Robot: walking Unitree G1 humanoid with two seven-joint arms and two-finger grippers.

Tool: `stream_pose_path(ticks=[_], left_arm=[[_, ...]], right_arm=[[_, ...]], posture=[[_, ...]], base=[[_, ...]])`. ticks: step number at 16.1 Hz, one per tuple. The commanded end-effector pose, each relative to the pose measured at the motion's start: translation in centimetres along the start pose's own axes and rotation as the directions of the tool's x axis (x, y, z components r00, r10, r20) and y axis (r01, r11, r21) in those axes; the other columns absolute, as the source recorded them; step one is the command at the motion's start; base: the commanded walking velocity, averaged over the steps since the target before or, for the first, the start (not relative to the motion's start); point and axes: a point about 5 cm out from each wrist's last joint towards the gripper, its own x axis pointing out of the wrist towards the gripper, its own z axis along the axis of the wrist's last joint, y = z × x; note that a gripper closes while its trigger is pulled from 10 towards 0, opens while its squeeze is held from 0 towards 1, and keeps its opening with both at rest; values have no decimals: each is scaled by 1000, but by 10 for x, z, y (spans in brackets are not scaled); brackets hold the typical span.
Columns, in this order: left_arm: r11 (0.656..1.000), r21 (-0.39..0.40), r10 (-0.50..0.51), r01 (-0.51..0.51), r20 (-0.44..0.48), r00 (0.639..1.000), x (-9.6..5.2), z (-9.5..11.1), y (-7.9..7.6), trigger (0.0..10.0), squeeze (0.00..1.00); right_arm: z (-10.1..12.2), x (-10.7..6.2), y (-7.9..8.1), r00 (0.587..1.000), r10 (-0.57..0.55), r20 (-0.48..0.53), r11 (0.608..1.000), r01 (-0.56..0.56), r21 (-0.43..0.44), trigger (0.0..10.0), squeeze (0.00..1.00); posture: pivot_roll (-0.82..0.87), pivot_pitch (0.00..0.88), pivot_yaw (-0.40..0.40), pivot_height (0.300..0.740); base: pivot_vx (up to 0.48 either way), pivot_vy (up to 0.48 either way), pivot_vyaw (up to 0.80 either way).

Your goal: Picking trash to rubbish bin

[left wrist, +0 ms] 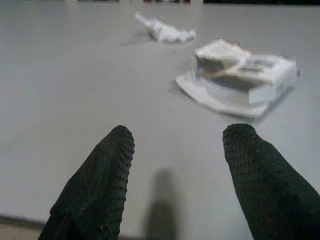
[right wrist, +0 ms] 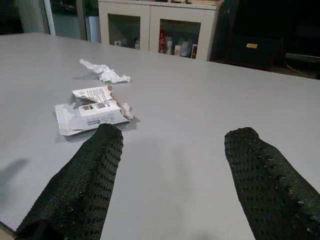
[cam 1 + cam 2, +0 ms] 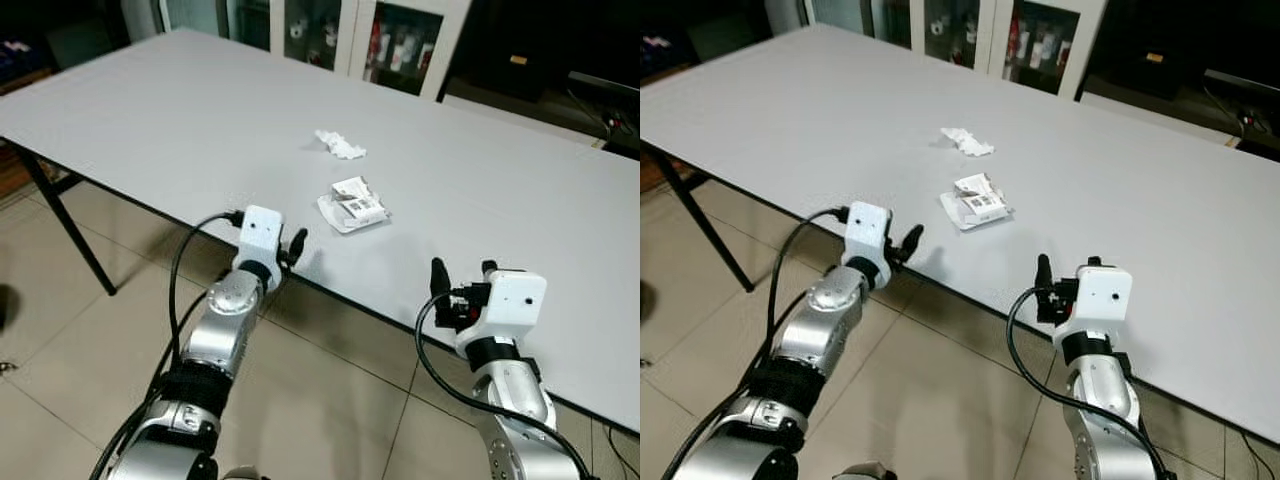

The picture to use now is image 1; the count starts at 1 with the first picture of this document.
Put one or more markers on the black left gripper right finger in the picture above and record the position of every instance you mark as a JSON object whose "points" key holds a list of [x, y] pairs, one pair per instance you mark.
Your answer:
{"points": [[270, 195]]}

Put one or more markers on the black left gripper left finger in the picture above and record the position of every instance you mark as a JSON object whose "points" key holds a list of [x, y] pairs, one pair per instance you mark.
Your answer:
{"points": [[95, 195]]}

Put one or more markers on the torn white carton box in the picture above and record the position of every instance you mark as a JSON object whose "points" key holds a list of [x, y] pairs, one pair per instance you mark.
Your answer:
{"points": [[270, 75]]}

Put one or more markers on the crumpled white paper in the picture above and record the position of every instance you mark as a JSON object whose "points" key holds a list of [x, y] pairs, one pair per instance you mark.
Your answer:
{"points": [[165, 31]]}

